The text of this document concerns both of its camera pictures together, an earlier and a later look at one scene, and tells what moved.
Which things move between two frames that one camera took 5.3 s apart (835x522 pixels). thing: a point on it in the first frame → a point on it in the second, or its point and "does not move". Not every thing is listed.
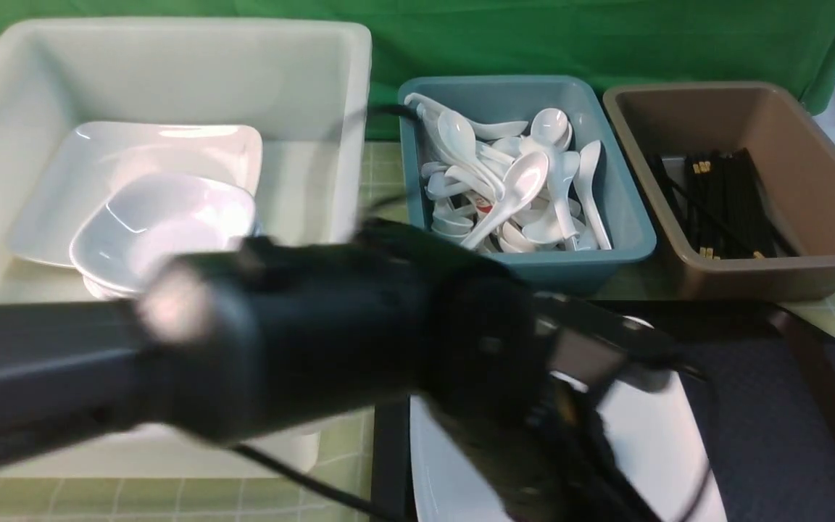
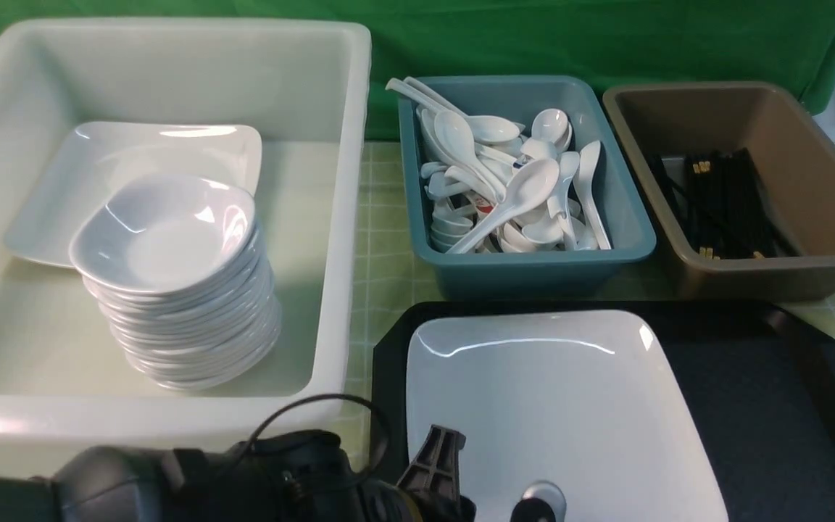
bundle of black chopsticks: x=723 y=209 does not move
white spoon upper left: x=457 y=138 does not move
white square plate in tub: x=95 y=157 does not move
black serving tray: x=791 y=422 does not move
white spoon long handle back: x=482 y=130 → x=418 y=96
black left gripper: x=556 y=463 → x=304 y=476
